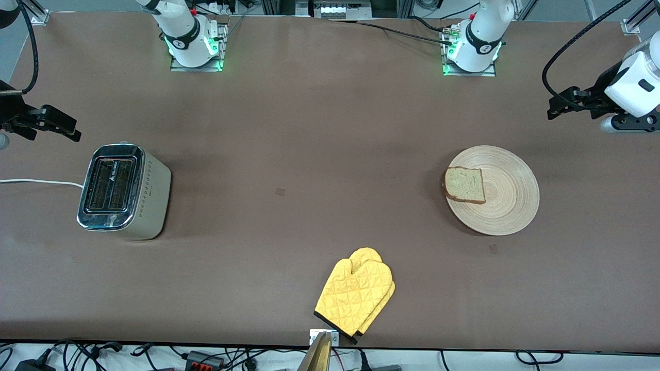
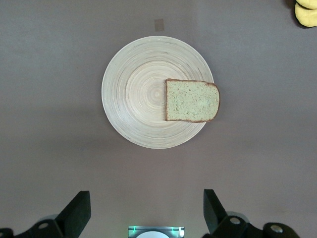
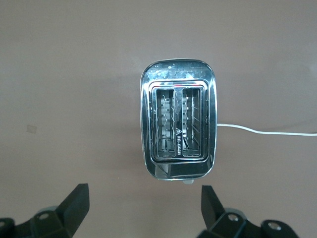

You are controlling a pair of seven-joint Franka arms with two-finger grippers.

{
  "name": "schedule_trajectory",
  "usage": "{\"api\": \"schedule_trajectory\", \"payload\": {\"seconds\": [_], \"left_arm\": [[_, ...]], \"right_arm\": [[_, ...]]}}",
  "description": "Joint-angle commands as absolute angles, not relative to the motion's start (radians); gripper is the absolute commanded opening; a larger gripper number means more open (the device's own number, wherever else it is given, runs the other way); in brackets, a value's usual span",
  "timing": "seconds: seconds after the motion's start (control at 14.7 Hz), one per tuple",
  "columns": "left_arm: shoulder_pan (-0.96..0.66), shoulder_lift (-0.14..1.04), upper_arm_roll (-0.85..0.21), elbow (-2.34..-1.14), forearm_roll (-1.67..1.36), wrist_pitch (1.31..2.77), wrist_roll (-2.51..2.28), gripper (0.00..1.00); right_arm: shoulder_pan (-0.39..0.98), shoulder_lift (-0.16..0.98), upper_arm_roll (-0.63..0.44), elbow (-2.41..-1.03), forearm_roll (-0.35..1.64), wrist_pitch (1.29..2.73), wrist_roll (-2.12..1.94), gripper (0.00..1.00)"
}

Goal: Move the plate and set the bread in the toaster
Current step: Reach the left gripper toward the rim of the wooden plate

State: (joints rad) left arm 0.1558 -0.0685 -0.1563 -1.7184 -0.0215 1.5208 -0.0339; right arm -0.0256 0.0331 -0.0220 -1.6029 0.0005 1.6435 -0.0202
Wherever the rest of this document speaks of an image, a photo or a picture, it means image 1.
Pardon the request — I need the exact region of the white toaster power cord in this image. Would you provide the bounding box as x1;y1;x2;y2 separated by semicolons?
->
0;178;85;189

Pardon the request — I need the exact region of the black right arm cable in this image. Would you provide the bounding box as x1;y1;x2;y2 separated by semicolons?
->
0;0;40;97

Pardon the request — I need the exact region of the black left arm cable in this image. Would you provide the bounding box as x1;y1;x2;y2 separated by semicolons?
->
541;0;632;111

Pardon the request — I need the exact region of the black cable on table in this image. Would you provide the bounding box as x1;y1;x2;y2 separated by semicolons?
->
330;15;455;47

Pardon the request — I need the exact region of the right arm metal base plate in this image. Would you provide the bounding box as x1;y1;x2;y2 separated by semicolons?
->
170;23;228;72

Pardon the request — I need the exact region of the white power strip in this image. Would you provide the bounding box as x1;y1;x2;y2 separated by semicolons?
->
312;0;373;20

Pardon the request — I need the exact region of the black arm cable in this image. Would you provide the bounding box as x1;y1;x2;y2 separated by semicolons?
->
0;0;40;97
541;0;632;111

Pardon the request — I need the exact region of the black red connector block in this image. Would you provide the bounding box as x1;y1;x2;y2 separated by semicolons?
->
186;351;225;369

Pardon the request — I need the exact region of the silver two-slot toaster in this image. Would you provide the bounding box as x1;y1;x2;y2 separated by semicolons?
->
76;143;172;241

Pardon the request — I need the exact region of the yellow quilted oven mitt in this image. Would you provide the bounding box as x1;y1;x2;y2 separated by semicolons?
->
315;259;395;345
349;247;397;335

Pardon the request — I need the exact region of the brown bread slice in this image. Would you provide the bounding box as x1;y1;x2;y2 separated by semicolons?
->
443;166;486;205

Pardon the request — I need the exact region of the round wooden plate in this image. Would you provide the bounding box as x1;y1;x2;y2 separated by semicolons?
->
444;145;540;237

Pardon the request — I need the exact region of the aluminium frame corner bracket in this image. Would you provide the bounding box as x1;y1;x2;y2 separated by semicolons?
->
18;0;51;25
621;0;660;36

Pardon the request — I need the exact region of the golden metal bar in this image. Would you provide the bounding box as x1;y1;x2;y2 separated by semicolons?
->
296;332;332;371

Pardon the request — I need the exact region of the black looped floor cable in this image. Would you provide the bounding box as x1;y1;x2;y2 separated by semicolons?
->
516;350;564;365

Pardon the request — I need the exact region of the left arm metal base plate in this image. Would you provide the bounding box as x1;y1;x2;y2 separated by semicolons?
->
442;26;497;77

